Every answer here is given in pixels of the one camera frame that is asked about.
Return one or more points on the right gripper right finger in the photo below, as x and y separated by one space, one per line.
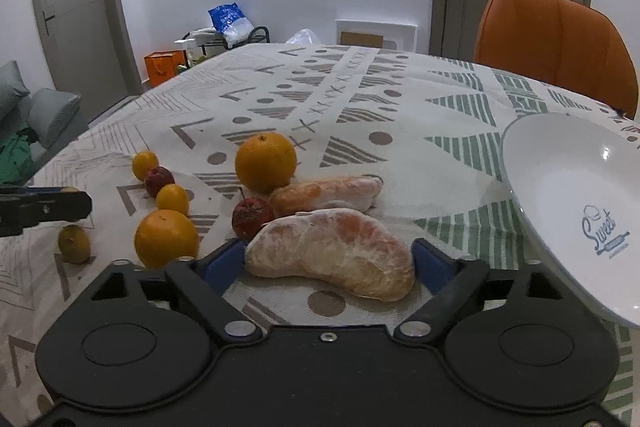
454 285

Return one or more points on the white foam packaging board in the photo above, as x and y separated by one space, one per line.
380 35

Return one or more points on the small kumquat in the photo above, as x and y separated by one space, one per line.
142 163
173 197

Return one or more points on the large orange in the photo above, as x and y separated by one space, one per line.
164 236
265 162

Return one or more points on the blue white plastic bag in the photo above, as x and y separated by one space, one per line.
229 20

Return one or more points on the small red apple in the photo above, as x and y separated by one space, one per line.
157 178
249 216

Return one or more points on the large orange front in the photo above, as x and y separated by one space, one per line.
164 236

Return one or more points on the yellow-green small fruit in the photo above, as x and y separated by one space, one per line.
74 244

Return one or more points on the grey door left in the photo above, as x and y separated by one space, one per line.
87 50

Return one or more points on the black metal rack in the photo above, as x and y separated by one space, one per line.
200 45

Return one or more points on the grey sofa cushion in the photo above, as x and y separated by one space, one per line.
53 115

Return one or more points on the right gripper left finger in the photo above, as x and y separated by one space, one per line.
201 285

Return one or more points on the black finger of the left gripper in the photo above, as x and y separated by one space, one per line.
24 207

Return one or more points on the orange leather chair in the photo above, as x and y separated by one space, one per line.
560 42

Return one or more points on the large orange back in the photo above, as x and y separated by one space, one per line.
265 162

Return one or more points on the small peeled pomelo segment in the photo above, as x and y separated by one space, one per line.
351 192

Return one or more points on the orange paper bag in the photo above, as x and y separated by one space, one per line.
163 65

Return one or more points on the clear plastic bag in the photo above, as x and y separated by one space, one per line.
304 37

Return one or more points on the white enamel plate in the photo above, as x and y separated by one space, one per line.
575 187

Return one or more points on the large peeled pomelo segment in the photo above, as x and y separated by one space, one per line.
341 246

